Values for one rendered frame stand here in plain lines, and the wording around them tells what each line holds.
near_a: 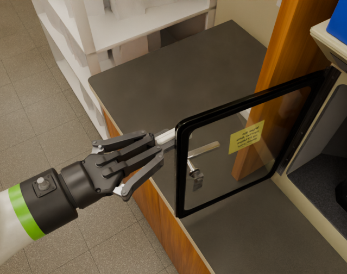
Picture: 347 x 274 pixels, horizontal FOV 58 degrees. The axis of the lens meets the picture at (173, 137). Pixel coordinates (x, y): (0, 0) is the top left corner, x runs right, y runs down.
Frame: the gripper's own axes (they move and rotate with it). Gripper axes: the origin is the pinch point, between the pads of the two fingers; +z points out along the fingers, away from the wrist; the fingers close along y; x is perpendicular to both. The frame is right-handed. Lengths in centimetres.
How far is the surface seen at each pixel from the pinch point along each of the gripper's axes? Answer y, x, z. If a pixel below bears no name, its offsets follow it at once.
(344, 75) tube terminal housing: -9.5, -7.4, 30.5
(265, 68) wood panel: 0.8, -5.7, 21.5
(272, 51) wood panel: 0.4, -10.0, 21.5
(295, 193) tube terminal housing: -14.5, 32.5, 30.5
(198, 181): -5.8, 10.8, 2.4
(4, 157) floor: 125, 131, -54
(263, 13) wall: 49, 27, 73
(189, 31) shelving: 98, 65, 73
